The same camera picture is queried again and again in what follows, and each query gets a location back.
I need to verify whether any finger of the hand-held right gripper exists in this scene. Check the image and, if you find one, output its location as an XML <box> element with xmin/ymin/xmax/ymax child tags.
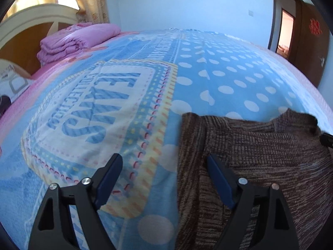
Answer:
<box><xmin>319</xmin><ymin>133</ymin><xmax>333</xmax><ymax>148</ymax></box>

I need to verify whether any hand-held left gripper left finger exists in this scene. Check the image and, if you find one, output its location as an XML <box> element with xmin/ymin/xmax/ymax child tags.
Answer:
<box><xmin>27</xmin><ymin>154</ymin><xmax>123</xmax><ymax>250</ymax></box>

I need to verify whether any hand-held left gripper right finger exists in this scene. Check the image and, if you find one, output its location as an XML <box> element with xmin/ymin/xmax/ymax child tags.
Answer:
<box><xmin>207</xmin><ymin>154</ymin><xmax>299</xmax><ymax>250</ymax></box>

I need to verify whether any brown knitted sweater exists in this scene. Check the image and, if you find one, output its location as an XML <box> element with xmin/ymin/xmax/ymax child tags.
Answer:
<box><xmin>175</xmin><ymin>108</ymin><xmax>333</xmax><ymax>250</ymax></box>

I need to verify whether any printed dotted blanket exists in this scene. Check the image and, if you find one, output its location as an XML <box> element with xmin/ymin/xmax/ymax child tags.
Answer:
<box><xmin>0</xmin><ymin>29</ymin><xmax>333</xmax><ymax>250</ymax></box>

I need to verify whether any brown wooden door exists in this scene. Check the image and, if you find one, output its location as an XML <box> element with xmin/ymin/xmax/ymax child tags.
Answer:
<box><xmin>291</xmin><ymin>1</ymin><xmax>331</xmax><ymax>88</ymax></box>

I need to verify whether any red paper door decoration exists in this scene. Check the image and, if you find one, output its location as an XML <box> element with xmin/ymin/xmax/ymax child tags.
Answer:
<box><xmin>308</xmin><ymin>18</ymin><xmax>321</xmax><ymax>35</ymax></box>

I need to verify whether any patterned pillow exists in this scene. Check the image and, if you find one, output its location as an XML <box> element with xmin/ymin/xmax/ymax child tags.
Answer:
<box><xmin>0</xmin><ymin>59</ymin><xmax>34</xmax><ymax>115</ymax></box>

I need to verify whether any folded pink quilt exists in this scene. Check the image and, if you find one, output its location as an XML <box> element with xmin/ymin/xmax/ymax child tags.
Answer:
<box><xmin>36</xmin><ymin>23</ymin><xmax>121</xmax><ymax>65</ymax></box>

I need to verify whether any cream wooden headboard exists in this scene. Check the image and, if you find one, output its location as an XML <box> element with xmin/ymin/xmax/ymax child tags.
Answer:
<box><xmin>0</xmin><ymin>4</ymin><xmax>80</xmax><ymax>77</ymax></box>

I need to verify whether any brown door frame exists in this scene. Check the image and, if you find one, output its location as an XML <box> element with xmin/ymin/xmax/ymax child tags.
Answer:
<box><xmin>268</xmin><ymin>0</ymin><xmax>303</xmax><ymax>63</ymax></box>

